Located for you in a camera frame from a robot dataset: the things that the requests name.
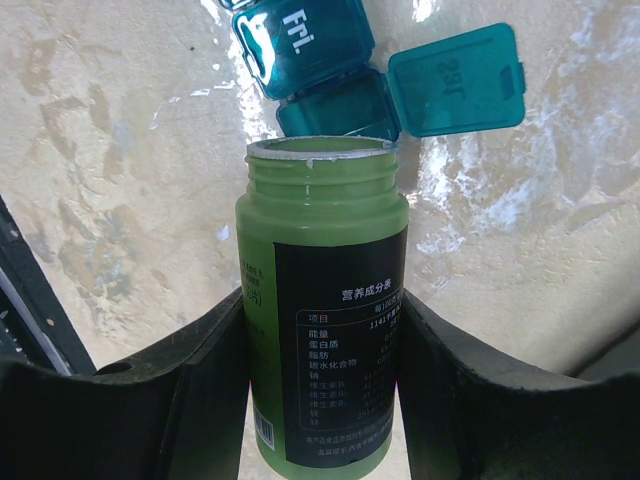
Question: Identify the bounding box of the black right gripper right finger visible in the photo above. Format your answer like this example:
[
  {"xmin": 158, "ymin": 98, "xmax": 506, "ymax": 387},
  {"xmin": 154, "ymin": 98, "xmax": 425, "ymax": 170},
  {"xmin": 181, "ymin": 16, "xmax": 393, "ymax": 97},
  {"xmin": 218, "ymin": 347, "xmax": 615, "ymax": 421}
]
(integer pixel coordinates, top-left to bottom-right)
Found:
[{"xmin": 398, "ymin": 292, "xmax": 639, "ymax": 479}]

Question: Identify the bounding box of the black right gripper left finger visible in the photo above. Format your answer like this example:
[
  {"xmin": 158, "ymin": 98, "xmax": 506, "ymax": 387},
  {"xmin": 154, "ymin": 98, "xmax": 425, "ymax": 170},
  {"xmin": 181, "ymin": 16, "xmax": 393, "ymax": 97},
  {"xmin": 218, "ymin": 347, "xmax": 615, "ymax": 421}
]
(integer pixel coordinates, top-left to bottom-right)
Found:
[{"xmin": 1, "ymin": 292, "xmax": 248, "ymax": 479}]

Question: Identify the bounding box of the green pill bottle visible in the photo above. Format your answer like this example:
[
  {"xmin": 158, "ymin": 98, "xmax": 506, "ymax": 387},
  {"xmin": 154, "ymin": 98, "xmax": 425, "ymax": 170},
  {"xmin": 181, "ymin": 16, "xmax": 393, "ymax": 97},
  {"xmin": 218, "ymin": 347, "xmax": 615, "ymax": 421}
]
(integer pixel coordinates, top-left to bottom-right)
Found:
[{"xmin": 236, "ymin": 136, "xmax": 408, "ymax": 479}]

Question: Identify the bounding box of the teal weekly pill organizer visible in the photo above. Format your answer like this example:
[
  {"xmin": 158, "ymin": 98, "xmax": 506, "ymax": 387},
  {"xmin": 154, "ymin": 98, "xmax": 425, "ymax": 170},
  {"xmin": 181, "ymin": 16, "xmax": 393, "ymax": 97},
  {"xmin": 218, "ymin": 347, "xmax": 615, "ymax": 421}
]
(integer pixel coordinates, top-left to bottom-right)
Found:
[{"xmin": 221, "ymin": 0, "xmax": 526, "ymax": 141}]

